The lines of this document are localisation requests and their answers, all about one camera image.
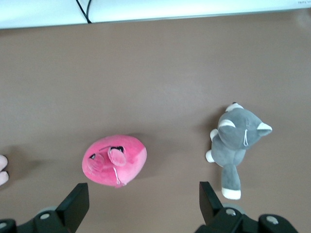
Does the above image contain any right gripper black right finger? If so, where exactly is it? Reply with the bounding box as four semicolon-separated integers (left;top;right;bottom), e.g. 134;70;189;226
196;181;260;233

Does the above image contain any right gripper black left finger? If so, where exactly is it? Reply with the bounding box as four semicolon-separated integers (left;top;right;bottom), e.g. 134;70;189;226
16;183;90;233

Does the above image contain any round pink plush toy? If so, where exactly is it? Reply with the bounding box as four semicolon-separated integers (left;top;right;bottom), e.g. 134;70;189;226
82;134;148;189

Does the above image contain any grey white husky plush toy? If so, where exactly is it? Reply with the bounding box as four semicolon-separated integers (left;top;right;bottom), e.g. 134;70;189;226
205;102;273;200

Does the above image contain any small white pink plush toy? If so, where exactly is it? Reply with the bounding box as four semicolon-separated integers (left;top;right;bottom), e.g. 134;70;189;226
0;154;10;186

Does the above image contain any white table border panel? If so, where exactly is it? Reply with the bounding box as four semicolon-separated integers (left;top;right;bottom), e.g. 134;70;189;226
0;0;311;30

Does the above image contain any black cable under table edge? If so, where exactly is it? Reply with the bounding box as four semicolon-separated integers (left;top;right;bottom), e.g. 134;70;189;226
75;0;93;24

